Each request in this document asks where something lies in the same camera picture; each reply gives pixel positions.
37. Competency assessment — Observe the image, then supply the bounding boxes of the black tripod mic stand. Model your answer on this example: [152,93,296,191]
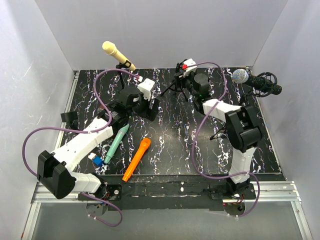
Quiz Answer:
[160,79,188,102]

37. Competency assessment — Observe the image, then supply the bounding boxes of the mint green microphone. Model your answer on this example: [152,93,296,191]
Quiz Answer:
[103,124,130,164]

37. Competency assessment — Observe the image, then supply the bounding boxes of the orange microphone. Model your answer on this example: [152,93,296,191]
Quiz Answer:
[122,137,151,182]

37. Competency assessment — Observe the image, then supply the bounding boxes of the cream mic round stand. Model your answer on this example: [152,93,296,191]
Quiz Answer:
[115,62,129,90]

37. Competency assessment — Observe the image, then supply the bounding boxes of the cream microphone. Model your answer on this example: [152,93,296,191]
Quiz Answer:
[102,41,136,71]

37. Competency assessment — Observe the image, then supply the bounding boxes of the round base mic stand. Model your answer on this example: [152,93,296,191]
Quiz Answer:
[60,111,79,131]

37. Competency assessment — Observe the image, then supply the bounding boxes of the silver mesh studio microphone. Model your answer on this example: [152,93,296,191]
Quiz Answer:
[231,69,282,98]

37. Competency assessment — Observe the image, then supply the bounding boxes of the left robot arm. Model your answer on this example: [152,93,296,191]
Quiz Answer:
[36,78,160,200]

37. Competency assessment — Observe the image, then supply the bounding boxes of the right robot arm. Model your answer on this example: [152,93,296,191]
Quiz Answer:
[174,72,263,199]

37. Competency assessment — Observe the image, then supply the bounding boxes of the blue and white small object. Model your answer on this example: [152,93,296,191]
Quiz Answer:
[88,152,104,167]

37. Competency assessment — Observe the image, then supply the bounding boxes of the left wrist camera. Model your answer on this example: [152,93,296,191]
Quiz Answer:
[137,76,156,101]

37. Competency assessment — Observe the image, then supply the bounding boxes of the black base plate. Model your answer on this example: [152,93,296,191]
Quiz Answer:
[44,173,285,211]

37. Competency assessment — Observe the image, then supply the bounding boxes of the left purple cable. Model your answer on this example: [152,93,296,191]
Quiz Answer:
[21,68,141,227]

